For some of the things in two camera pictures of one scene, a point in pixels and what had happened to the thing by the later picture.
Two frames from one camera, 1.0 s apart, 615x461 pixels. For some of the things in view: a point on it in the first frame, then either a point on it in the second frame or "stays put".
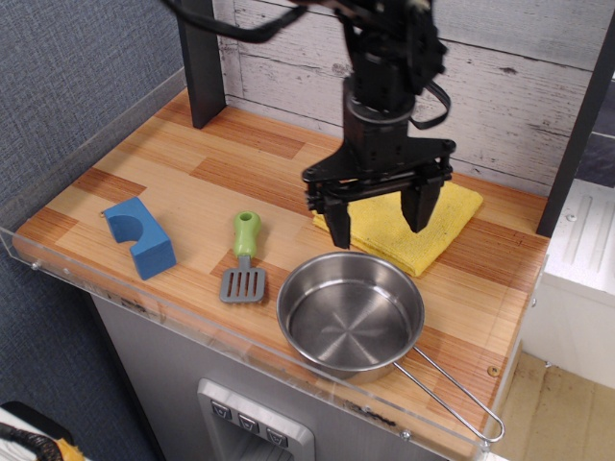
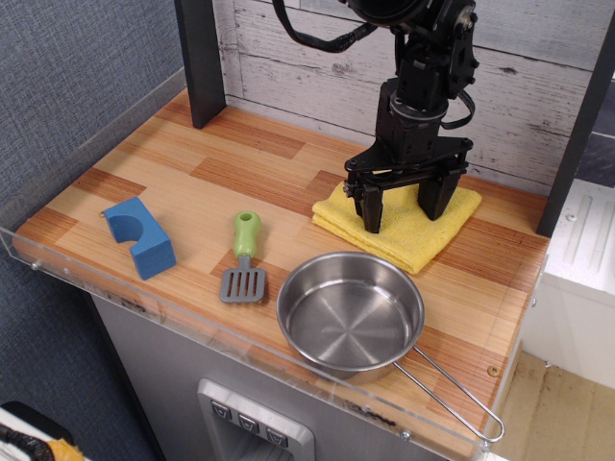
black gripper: x=379 y=157 -> x=407 y=148
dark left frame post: x=203 y=55 stays put
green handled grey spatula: x=244 y=284 stays put
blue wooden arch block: x=132 y=222 stays put
